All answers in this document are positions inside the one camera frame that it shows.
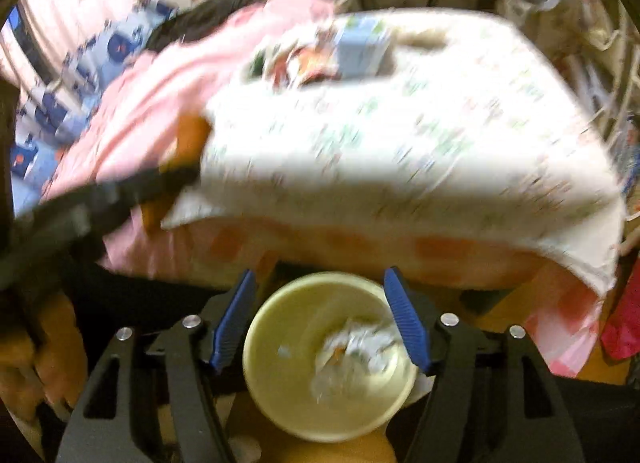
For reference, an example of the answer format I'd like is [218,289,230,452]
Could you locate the white paper wrapper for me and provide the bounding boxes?
[311,319,401,401]

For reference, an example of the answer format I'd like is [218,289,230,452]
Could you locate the black cloth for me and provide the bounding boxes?
[145,0,266,51]

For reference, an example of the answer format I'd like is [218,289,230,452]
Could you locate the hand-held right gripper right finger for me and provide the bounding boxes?
[382,267,586,463]

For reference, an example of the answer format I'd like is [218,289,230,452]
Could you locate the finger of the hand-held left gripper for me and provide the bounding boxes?
[10,165,203,264]

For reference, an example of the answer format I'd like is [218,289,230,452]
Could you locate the pink star curtain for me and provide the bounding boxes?
[15,0,166,88]

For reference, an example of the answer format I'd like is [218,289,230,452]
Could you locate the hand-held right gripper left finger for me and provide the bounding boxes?
[55,269,258,463]

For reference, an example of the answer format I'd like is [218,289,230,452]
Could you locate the red printed snack wrapper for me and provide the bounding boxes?
[245,28,346,88]

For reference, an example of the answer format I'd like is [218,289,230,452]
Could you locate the magenta fabric bag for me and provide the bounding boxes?
[600,283,640,361]

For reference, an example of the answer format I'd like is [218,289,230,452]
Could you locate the pale yellow round bin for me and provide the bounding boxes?
[242,272,418,443]

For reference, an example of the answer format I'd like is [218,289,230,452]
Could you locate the pink blanket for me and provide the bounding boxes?
[42,0,341,224]

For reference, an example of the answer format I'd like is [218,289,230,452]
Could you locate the orange peel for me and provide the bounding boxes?
[142,113,213,234]

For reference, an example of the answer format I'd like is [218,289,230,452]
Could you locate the pink checked cloth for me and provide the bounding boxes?
[97,215,608,376]

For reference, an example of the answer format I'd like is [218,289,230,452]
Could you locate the person's left hand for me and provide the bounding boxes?
[0,290,88,411]

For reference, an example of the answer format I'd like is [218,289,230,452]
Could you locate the whale print bedsheet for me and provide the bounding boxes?
[10,0,176,214]

